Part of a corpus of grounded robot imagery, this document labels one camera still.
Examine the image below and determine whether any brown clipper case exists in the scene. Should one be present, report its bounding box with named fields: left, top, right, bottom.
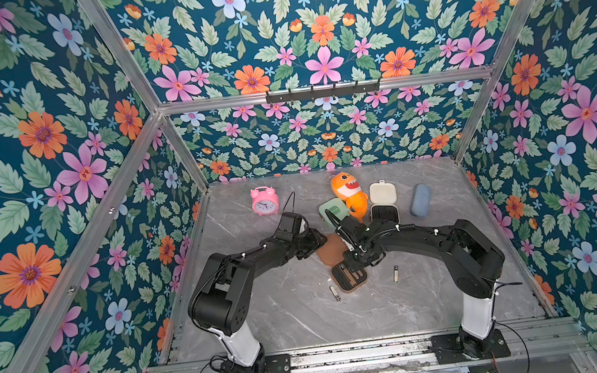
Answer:
left=316, top=234, right=368, bottom=293

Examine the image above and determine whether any green clipper case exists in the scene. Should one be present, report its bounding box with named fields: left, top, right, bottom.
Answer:
left=319, top=198, right=351, bottom=228

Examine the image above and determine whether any cream clipper case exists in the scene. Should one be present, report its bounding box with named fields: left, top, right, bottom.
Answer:
left=368, top=180, right=400, bottom=224

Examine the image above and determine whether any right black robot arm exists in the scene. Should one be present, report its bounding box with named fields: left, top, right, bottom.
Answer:
left=331, top=216, right=506, bottom=359

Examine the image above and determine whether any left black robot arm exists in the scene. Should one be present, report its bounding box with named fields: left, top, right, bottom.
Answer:
left=187, top=228, right=327, bottom=373

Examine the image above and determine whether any silver small nail clipper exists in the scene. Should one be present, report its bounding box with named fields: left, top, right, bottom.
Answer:
left=393, top=265, right=400, bottom=283

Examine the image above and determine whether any pink alarm clock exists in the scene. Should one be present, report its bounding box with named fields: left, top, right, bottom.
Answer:
left=249, top=186, right=280, bottom=216

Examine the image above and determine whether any orange shark plush toy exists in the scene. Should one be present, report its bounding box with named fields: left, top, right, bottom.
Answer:
left=330, top=172, right=369, bottom=222

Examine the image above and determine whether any blue closed case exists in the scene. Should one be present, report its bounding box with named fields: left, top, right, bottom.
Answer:
left=410, top=183, right=432, bottom=218

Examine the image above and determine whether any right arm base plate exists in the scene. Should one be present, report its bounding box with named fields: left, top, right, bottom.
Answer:
left=428, top=329, right=511, bottom=365

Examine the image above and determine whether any black wall hook rail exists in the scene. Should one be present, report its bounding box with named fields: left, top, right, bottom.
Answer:
left=264, top=80, right=381, bottom=104

